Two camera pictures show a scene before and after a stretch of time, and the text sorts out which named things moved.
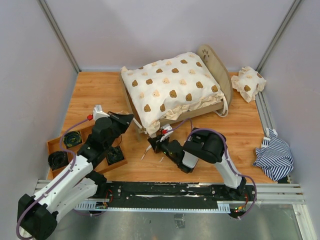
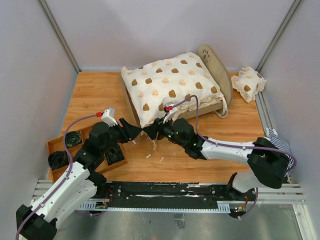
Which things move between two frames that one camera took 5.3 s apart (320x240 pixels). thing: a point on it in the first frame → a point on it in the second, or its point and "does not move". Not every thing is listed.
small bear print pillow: [248, 83] does not move
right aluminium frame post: [277, 36] does not move
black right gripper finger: [153, 141] → [152, 131]
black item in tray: [115, 154] does not move
